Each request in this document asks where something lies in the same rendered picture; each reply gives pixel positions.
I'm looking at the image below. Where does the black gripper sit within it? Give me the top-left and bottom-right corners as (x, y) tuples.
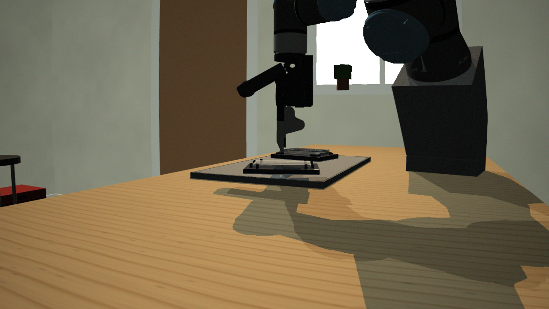
(274, 52), (313, 152)

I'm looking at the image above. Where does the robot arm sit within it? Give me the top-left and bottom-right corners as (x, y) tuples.
(237, 0), (472, 98)

